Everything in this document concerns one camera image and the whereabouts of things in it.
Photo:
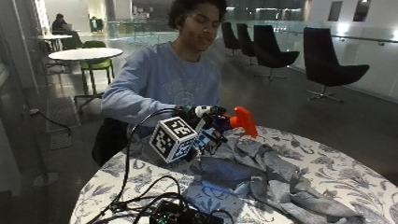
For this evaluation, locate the green chair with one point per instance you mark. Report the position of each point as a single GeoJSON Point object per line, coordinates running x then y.
{"type": "Point", "coordinates": [97, 63]}

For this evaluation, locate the grey floor mat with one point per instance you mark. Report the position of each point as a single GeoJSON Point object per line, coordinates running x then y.
{"type": "Point", "coordinates": [61, 113]}

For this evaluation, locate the white cube with black markers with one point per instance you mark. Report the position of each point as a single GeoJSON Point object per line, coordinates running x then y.
{"type": "Point", "coordinates": [171, 141]}

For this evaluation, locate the orange plastic tool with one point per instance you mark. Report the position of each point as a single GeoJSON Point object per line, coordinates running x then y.
{"type": "Point", "coordinates": [243, 119]}

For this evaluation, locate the grey cloth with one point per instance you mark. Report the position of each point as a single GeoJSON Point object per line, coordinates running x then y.
{"type": "Point", "coordinates": [265, 174]}

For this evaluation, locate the metal handrail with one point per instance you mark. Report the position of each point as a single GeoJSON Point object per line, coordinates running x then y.
{"type": "Point", "coordinates": [351, 37]}

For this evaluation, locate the floral tablecloth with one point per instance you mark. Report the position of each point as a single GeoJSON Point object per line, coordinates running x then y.
{"type": "Point", "coordinates": [331, 168]}

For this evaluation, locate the white round table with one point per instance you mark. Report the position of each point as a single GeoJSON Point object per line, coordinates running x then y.
{"type": "Point", "coordinates": [85, 53]}

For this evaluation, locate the the person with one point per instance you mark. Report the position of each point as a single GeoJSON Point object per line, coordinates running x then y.
{"type": "Point", "coordinates": [165, 77]}

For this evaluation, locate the large black swivel chair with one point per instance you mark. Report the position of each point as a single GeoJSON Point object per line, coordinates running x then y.
{"type": "Point", "coordinates": [327, 68]}

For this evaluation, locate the round metal stand base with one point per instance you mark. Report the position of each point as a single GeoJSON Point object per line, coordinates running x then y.
{"type": "Point", "coordinates": [45, 179]}

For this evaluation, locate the black seat chair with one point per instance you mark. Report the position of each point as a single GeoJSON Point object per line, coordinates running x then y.
{"type": "Point", "coordinates": [107, 141]}

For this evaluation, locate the black electronic box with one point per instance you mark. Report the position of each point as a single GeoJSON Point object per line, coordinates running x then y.
{"type": "Point", "coordinates": [182, 214]}

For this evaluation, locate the small white table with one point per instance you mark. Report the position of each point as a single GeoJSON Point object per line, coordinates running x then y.
{"type": "Point", "coordinates": [53, 37]}

